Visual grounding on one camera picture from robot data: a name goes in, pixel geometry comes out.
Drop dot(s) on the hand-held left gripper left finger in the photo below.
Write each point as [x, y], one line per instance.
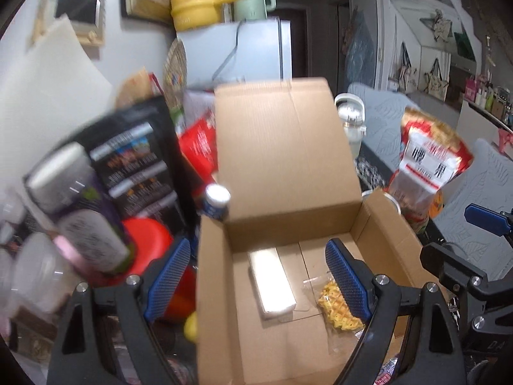
[168, 280]

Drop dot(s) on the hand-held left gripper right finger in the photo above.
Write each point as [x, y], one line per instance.
[346, 284]

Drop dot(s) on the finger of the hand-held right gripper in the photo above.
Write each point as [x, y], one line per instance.
[487, 218]
[449, 264]

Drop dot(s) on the brown cardboard box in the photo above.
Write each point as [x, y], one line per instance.
[280, 148]

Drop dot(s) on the clear packet of yellow snacks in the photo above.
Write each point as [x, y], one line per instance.
[334, 315]

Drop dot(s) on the red plastic container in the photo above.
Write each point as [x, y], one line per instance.
[148, 244]

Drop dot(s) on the grey quilted cover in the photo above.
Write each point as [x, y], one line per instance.
[477, 176]

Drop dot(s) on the yellow round object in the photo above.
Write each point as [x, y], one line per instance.
[191, 327]

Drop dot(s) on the silver rectangular packet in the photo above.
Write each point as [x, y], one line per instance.
[270, 284]

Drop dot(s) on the large red and white snack bag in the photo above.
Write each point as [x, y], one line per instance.
[429, 160]

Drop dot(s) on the blue bottle with white cap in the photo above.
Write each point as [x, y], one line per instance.
[216, 202]

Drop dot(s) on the steel bowl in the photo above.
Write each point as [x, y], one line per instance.
[386, 196]

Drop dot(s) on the clear jar with dark contents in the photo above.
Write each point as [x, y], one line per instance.
[88, 228]

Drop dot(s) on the row of small bottles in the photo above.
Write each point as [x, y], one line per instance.
[491, 96]

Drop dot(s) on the black printed pouch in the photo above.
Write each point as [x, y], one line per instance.
[136, 160]

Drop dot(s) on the canvas tote bag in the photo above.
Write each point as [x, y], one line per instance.
[407, 70]
[437, 78]

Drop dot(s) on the brown paper bag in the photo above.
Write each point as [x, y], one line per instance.
[134, 86]

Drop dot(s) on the star print tote bag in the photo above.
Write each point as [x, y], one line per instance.
[441, 26]

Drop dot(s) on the blue patterned hanging cloth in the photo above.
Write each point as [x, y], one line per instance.
[360, 56]

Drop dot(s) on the round woven fan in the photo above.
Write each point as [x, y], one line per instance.
[175, 72]

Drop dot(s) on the white foam board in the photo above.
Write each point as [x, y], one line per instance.
[48, 96]

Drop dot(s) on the dark wooden door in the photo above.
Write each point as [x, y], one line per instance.
[300, 44]

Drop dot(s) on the white refrigerator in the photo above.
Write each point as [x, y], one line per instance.
[256, 52]

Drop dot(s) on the yellow pot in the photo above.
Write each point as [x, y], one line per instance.
[192, 8]

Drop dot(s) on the wall intercom panel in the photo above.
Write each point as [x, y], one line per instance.
[76, 8]

